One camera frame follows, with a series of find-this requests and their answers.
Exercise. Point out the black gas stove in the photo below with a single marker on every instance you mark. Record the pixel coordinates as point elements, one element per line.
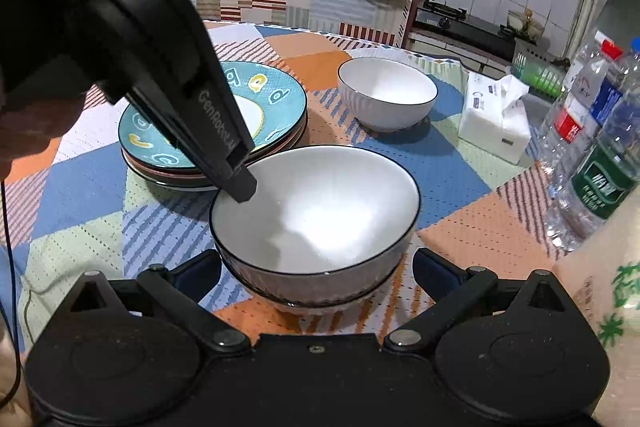
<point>460,24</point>

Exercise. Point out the person's left hand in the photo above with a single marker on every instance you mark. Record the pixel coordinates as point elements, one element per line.
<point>30,132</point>

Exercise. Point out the blue egg print plate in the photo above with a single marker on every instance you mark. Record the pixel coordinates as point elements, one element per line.
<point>280,97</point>

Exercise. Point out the cream cooking pot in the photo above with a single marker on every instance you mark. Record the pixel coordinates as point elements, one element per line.
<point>522,24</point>

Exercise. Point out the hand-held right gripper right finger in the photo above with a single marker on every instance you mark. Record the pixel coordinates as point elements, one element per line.
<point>436,276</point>

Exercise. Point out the white ribbed bowl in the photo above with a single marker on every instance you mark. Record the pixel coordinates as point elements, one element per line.
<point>387,87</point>
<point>310,308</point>
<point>325,212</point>

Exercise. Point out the blue cap water bottle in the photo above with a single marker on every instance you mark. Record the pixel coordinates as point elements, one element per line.
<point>612,92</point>

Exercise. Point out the clear bag of rice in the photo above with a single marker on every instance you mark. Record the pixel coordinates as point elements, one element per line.
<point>610,307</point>

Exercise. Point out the grey leaning board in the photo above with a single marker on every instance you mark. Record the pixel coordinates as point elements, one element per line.
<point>622,7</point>

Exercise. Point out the green plastic basket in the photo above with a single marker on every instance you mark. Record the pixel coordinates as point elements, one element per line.
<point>540,74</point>

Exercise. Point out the red cap water bottle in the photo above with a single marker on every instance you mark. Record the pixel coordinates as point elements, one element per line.
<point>570,117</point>

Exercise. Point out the pink bunny print plate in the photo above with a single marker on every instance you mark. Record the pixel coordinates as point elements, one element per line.
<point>280,147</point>

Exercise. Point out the white cap clear bottle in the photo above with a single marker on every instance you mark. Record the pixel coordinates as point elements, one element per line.
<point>587,57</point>

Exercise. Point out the green label water bottle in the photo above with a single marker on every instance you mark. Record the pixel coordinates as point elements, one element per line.
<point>595,187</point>

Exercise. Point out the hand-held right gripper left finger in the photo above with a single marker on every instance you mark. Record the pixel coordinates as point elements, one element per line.
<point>197,276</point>

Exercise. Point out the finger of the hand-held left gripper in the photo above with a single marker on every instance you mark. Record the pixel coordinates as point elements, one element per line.
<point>210,132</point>

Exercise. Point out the white tissue box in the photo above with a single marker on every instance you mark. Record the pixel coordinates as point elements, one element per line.
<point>492,122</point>

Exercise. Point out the striped counter cloth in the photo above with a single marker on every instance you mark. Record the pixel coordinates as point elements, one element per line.
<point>280,2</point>

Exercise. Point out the checkered tablecloth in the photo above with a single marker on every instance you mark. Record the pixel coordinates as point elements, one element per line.
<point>90,187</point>

